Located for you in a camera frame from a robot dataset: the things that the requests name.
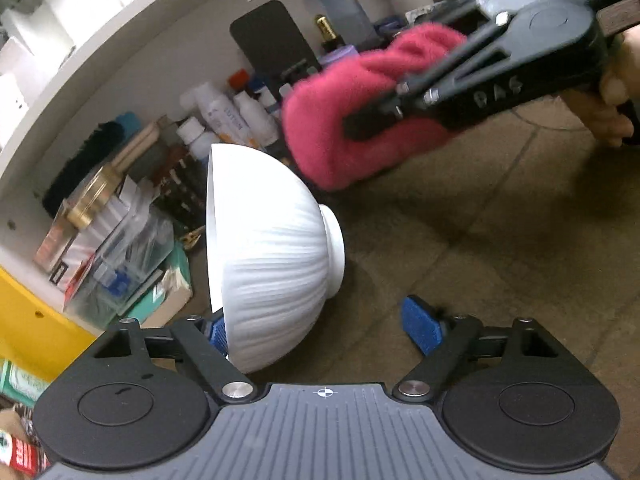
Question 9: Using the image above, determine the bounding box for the white spray can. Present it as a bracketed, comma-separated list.
[197, 84, 252, 150]

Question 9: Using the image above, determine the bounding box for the round gold tin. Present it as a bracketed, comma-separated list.
[65, 164, 124, 227]

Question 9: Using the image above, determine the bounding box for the small white bottle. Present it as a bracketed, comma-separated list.
[234, 91, 279, 148]

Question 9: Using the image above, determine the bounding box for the black patterned box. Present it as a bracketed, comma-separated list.
[150, 160, 191, 228]
[170, 145, 211, 211]

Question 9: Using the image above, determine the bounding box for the black bristle brush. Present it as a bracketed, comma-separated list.
[42, 111, 142, 218]

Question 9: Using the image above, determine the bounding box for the purple lid toothpick jar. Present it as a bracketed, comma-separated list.
[319, 45, 360, 68]

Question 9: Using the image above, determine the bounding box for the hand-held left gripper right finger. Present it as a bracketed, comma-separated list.
[392, 294, 561, 404]

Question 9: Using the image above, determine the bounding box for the yellow plastic bin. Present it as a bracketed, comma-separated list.
[0, 265, 103, 383]

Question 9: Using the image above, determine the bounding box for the white shelf unit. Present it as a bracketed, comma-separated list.
[0, 0, 321, 356]

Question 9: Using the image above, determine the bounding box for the white ceramic bowl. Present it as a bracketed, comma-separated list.
[205, 143, 347, 375]

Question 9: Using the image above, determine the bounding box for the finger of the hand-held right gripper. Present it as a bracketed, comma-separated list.
[440, 0, 488, 31]
[342, 10, 526, 142]

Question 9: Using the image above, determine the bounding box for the blue glass bottle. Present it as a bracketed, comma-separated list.
[305, 0, 375, 47]

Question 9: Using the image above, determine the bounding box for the teal paperback book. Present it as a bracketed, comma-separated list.
[125, 242, 194, 328]

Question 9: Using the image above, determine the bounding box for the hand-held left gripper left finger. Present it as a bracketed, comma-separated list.
[92, 312, 257, 404]

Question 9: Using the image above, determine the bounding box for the white medicine bottle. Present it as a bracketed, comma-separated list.
[176, 116, 222, 159]

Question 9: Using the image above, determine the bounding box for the clear plastic box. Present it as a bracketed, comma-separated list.
[62, 205, 176, 328]

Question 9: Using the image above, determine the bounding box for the white striped box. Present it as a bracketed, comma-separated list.
[34, 180, 151, 293]

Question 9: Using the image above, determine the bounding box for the person's right hand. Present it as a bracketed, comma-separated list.
[565, 25, 640, 148]

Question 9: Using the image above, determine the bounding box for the pink terry towel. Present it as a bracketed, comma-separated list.
[280, 22, 469, 192]

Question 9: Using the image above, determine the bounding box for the black phone stand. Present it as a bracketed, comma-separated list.
[230, 0, 322, 92]

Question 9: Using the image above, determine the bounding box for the black gold cap bottle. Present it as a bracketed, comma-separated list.
[314, 16, 347, 53]

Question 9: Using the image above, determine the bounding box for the green bottle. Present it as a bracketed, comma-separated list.
[0, 359, 51, 407]

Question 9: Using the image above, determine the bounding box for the red label bottle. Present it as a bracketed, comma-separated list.
[0, 427, 43, 478]

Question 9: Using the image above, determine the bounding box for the beige flat case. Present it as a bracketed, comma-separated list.
[112, 117, 171, 176]

